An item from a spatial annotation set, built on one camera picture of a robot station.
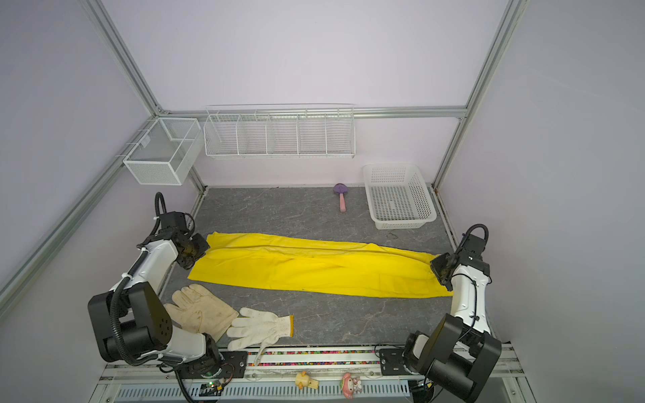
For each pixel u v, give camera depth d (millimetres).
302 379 680
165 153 991
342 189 1196
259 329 807
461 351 435
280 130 976
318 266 933
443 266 736
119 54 760
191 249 737
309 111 935
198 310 845
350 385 680
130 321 431
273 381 723
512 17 707
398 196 1157
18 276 516
